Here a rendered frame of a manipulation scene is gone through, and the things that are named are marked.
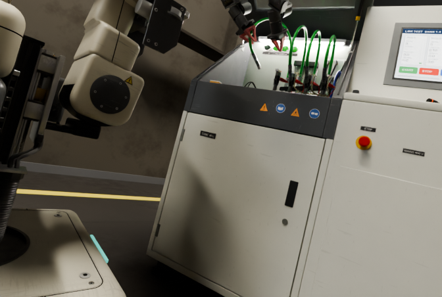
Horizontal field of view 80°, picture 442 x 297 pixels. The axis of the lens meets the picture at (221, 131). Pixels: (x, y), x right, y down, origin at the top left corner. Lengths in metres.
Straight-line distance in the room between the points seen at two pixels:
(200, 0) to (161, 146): 1.97
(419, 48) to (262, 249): 1.12
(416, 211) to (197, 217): 0.82
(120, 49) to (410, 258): 1.09
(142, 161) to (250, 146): 2.34
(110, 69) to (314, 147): 0.76
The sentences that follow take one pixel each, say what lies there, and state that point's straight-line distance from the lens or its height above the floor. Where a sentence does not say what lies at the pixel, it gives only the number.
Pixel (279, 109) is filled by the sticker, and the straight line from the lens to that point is 1.12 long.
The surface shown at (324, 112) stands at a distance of 1.09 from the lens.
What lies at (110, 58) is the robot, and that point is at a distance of 0.78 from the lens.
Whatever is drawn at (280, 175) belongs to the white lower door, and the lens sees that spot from 1.09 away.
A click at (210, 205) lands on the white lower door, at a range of 1.20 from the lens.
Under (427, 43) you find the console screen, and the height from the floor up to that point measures 1.33.
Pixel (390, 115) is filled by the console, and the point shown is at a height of 0.91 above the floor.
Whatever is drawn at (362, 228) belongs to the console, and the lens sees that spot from 1.08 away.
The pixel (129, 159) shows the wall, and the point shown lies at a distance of 3.27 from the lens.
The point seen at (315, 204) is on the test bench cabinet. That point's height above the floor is 0.54.
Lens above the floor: 0.66
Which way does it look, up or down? 3 degrees up
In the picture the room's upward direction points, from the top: 14 degrees clockwise
